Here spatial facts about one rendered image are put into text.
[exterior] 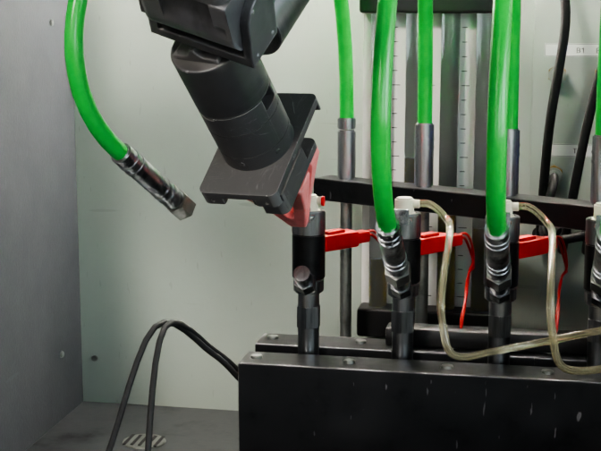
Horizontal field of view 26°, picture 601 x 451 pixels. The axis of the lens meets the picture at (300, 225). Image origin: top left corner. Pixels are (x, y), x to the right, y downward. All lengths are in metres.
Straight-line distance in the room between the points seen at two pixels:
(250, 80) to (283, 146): 0.07
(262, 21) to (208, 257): 0.58
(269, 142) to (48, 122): 0.45
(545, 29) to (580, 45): 0.04
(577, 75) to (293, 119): 0.42
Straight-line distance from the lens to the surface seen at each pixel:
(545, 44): 1.33
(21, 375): 1.32
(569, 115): 1.33
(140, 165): 1.02
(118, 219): 1.43
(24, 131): 1.31
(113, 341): 1.46
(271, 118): 0.94
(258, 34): 0.87
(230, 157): 0.96
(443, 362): 1.08
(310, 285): 1.07
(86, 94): 0.97
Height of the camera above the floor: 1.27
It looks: 10 degrees down
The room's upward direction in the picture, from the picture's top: straight up
